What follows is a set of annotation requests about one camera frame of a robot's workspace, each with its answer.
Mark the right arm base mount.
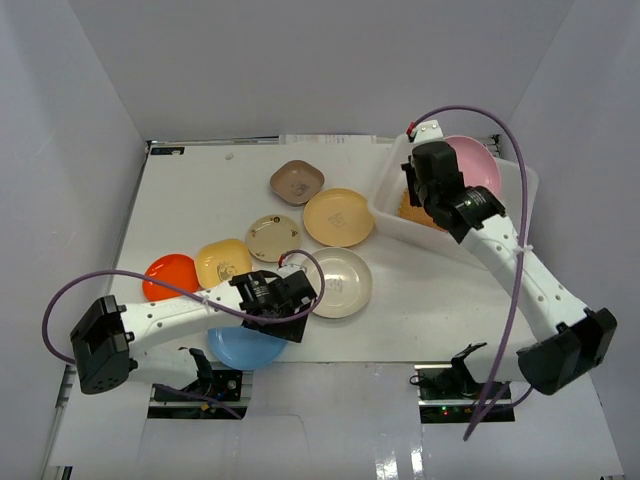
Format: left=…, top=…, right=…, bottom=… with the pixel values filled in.
left=409, top=343, right=486, bottom=426

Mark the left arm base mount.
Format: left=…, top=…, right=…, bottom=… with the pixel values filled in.
left=147, top=348, right=249, bottom=420

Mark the black label sticker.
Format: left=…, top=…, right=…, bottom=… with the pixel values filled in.
left=149, top=146, right=185, bottom=156

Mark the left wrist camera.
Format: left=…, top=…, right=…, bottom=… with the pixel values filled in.
left=276, top=254, right=306, bottom=278

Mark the yellow square panda plate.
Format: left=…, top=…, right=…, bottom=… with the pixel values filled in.
left=194, top=238, right=252, bottom=288

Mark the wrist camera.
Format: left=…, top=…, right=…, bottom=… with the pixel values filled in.
left=276, top=254, right=306, bottom=278
left=406, top=119, right=444, bottom=145

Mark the woven bamboo fan-shaped tray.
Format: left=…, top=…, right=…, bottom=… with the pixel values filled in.
left=397, top=189, right=443, bottom=232

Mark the white plastic bin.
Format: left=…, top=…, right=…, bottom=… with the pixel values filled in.
left=368, top=134, right=521, bottom=268

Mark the brown square plate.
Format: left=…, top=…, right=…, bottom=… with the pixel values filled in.
left=270, top=159, right=325, bottom=206

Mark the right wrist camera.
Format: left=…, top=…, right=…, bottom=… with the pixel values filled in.
left=406, top=119, right=444, bottom=145

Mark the orange round plate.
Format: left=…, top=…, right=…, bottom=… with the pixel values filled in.
left=142, top=253, right=200, bottom=302

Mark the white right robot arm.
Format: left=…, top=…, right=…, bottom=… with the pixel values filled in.
left=401, top=141, right=617, bottom=396

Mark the beige floral small plate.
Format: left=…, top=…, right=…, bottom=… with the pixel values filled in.
left=245, top=214, right=302, bottom=263

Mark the blue round plate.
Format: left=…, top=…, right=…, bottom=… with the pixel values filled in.
left=207, top=327, right=288, bottom=371

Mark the yellow round plate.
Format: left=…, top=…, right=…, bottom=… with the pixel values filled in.
left=303, top=188, right=375, bottom=247

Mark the cream round plate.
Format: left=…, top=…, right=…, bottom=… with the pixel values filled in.
left=313, top=247, right=373, bottom=320

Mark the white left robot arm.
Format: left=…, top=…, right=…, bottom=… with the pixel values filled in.
left=70, top=270, right=317, bottom=399

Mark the pink round plate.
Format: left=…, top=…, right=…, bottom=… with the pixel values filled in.
left=445, top=135, right=501, bottom=197

